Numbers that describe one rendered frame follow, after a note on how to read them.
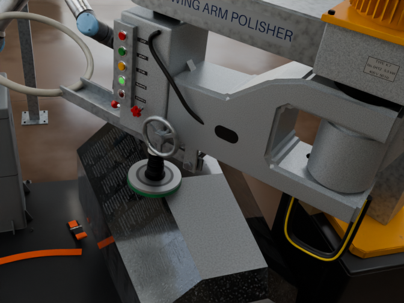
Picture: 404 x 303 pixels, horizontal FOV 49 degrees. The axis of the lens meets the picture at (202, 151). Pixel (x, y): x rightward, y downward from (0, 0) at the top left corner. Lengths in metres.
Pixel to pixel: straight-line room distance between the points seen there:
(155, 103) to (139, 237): 0.58
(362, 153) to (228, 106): 0.39
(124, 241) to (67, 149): 1.76
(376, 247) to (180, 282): 0.84
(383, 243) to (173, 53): 1.18
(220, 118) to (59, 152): 2.26
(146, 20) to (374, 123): 0.71
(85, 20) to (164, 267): 1.09
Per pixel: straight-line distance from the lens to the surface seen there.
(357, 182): 1.27
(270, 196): 3.23
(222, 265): 1.56
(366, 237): 1.98
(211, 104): 1.32
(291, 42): 1.13
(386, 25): 1.07
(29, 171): 3.30
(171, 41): 1.33
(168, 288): 1.59
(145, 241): 1.74
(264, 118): 1.25
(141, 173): 1.78
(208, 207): 1.75
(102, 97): 1.87
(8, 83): 1.84
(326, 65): 1.10
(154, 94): 1.44
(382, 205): 2.04
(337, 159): 1.23
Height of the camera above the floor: 2.05
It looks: 36 degrees down
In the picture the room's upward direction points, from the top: 9 degrees clockwise
